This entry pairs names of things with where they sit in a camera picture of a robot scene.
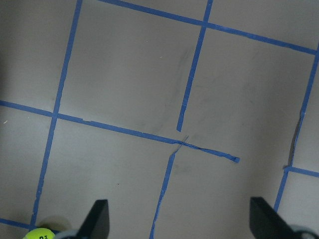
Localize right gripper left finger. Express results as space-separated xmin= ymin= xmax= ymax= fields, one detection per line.
xmin=77 ymin=199 xmax=110 ymax=239

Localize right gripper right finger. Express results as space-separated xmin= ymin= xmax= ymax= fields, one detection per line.
xmin=249 ymin=197 xmax=299 ymax=239

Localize clear tennis ball can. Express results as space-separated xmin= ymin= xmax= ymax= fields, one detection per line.
xmin=56 ymin=225 xmax=319 ymax=239

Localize tennis ball centre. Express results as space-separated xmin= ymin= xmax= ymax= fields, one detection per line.
xmin=23 ymin=228 xmax=55 ymax=239

